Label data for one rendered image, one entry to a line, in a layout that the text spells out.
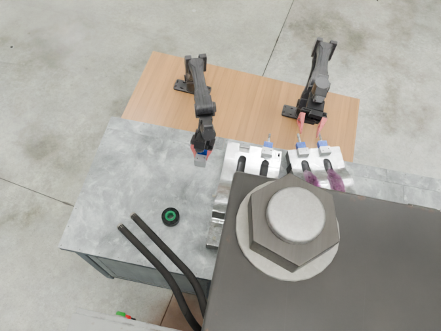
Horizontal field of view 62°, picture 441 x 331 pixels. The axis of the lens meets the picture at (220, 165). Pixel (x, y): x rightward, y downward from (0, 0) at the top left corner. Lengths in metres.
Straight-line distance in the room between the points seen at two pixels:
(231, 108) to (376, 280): 1.63
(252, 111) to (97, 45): 1.90
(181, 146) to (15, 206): 1.41
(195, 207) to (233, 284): 1.32
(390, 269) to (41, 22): 3.67
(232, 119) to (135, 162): 0.55
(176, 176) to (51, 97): 1.72
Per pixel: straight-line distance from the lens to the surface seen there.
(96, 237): 1.73
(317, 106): 1.51
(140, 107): 2.01
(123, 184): 1.79
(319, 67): 1.64
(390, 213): 0.46
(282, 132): 1.93
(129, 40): 3.50
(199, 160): 1.62
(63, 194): 2.77
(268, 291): 0.40
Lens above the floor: 2.39
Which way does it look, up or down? 63 degrees down
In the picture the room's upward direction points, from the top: 5 degrees clockwise
